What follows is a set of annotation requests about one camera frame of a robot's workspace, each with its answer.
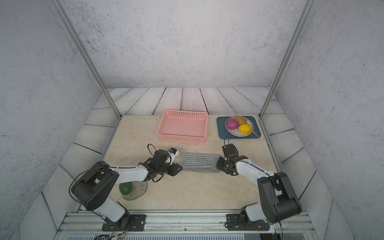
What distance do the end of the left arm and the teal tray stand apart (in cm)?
44

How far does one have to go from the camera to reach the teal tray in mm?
1090

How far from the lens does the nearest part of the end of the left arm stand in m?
0.70
